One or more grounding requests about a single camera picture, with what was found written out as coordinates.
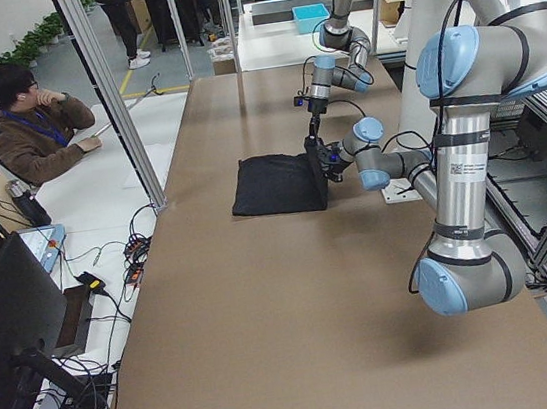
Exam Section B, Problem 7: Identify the man in brown jacket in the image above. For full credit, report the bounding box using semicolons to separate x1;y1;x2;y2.
0;63;102;187

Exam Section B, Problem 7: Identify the black thermos bottle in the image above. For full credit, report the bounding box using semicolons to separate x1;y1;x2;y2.
6;180;52;227

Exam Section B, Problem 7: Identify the blue teach pendant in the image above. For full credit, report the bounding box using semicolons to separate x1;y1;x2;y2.
18;224;66;273

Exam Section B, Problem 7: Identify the black computer monitor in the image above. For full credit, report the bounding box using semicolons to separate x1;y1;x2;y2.
0;233;106;409

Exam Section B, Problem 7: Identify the black t-shirt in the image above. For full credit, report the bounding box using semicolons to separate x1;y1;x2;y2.
232;146;329;217

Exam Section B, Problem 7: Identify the blue plastic bin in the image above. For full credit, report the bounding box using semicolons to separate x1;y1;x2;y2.
291;3;329;35

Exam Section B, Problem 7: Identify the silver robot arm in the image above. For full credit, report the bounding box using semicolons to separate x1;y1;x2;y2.
305;0;435;146
305;0;547;316

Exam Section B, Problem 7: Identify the aluminium cage frame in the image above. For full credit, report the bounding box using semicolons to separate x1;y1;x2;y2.
51;0;167;212

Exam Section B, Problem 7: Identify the black power strip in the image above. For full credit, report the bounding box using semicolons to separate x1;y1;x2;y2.
123;232;152;287

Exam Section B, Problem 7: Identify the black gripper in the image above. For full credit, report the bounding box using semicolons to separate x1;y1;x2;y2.
318;142;348;182
308;97;329;144

